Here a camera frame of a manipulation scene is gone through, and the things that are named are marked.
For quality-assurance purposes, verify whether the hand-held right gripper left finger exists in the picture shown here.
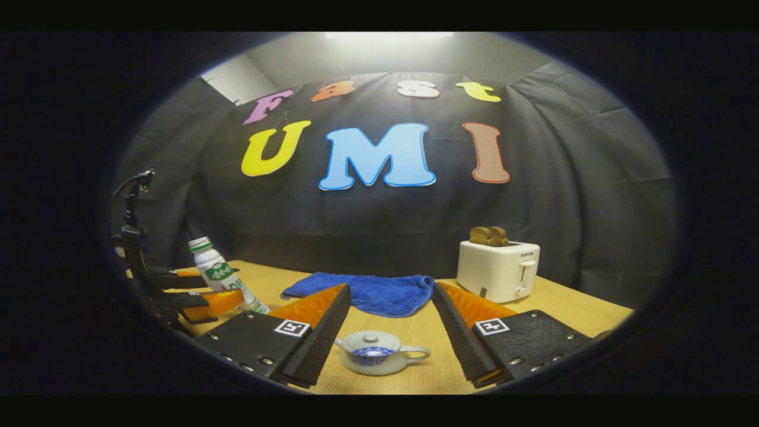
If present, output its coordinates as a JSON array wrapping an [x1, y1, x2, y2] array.
[[194, 283, 353, 390]]

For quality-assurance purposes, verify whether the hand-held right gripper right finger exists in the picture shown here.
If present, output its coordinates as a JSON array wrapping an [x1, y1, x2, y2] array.
[[431, 282, 594, 390]]

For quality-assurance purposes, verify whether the white water bottle green label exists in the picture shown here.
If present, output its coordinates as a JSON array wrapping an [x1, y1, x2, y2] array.
[[188, 237, 270, 315]]

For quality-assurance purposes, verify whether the white blue-patterned teacup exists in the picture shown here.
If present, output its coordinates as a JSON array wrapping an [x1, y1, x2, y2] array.
[[335, 330, 432, 376]]

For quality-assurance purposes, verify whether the white toaster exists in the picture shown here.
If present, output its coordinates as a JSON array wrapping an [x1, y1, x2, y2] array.
[[456, 240, 541, 304]]

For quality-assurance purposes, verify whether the blue towel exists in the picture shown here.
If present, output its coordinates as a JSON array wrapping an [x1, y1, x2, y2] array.
[[280, 272, 435, 318]]

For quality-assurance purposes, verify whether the black backdrop cloth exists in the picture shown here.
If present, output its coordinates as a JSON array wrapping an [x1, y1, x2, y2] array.
[[113, 62, 677, 309]]

